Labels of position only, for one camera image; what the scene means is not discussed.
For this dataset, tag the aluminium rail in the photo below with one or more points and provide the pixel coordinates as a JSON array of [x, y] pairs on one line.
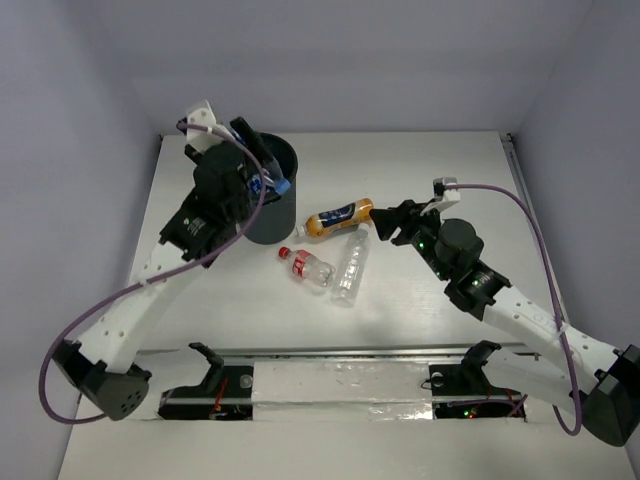
[[351, 352]]

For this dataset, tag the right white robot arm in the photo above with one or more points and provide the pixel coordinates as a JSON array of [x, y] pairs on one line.
[[578, 373]]

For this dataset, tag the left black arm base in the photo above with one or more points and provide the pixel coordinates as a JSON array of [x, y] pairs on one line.
[[200, 379]]

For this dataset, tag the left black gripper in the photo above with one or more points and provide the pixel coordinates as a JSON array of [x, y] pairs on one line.
[[247, 145]]

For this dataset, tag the orange drink bottle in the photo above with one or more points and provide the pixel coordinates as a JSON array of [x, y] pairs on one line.
[[328, 222]]

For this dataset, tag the clear unlabelled plastic bottle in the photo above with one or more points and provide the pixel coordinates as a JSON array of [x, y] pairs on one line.
[[346, 284]]

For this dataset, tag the white foam block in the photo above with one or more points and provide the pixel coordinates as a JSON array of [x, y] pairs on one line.
[[340, 391]]

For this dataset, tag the light blue label water bottle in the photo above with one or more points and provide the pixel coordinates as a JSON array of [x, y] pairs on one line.
[[281, 186]]

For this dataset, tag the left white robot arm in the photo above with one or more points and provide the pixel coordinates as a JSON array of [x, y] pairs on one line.
[[96, 352]]

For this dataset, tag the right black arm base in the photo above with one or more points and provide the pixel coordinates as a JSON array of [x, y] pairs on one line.
[[466, 378]]

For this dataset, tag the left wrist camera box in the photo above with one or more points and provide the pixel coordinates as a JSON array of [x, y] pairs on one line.
[[201, 114]]

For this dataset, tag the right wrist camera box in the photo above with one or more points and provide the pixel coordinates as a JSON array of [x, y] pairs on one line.
[[446, 193]]

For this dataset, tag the red label clear bottle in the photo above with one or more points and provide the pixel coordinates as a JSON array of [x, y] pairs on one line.
[[306, 269]]

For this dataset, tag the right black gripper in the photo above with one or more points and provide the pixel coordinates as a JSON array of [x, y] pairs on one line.
[[388, 219]]

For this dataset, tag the dark grey plastic bin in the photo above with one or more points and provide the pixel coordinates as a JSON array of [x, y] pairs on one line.
[[277, 218]]

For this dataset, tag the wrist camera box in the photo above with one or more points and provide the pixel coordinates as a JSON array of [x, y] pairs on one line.
[[446, 193], [201, 114]]

